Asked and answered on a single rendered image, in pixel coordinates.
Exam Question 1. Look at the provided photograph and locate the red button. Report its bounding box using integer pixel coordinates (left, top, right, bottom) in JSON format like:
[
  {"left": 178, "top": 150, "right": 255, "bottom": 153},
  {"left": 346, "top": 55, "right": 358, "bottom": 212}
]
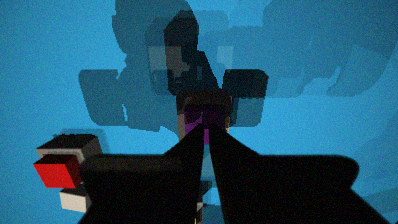
[{"left": 33, "top": 136, "right": 103, "bottom": 189}]

